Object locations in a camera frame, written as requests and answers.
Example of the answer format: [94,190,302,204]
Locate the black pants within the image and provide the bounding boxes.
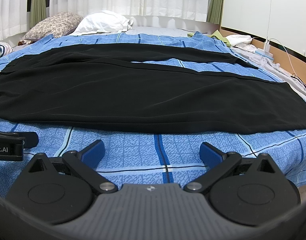
[0,43,306,134]

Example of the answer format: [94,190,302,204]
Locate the blue plaid blanket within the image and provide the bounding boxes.
[0,33,306,197]

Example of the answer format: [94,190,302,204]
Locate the floral patterned pillow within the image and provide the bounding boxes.
[22,12,83,42]

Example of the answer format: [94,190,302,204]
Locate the white power strip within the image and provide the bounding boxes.
[255,43,273,60]

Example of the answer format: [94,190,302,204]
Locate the white crumpled garment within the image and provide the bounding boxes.
[226,34,253,47]

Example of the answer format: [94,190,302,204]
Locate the green curtain panel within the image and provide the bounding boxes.
[29,0,46,28]
[207,0,224,25]

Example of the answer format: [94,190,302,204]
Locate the green cloth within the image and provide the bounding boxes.
[187,30,231,48]

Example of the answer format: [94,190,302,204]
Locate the white pillow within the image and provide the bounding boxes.
[71,10,134,36]

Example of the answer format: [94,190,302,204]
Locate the green curtain right panel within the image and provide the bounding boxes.
[207,0,224,25]

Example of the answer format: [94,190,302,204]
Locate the wooden bed frame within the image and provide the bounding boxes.
[219,27,306,84]

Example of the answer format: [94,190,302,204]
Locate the white charging cable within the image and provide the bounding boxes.
[266,0,306,92]

